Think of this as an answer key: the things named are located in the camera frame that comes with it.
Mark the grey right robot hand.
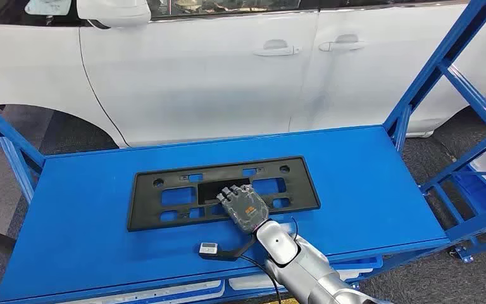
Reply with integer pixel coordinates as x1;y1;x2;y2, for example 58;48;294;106
216;184;271;235

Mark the black plastic plate frame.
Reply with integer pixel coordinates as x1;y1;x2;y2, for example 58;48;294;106
127;156;322;232

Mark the blue metal shelf rack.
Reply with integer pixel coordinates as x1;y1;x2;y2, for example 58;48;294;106
0;0;486;304
419;138;486;264

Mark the white car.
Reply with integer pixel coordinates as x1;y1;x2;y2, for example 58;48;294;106
0;0;486;148

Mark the white car side mirror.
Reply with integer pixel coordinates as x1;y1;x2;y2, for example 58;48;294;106
76;0;152;29

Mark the black camera bracket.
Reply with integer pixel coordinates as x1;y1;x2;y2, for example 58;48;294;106
199;234;257;263

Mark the black camera cable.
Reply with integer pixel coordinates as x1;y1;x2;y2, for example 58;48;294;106
239;255;284;304

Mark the white car door handle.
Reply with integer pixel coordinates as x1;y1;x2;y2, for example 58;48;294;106
318;34;368;53
253;39;302;57

